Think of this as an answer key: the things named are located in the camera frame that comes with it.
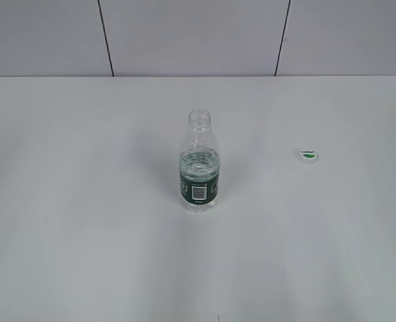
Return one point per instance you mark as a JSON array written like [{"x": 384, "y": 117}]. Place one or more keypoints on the white green bottle cap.
[{"x": 306, "y": 156}]

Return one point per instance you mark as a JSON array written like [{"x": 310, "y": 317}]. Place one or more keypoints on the clear water bottle green label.
[{"x": 199, "y": 163}]

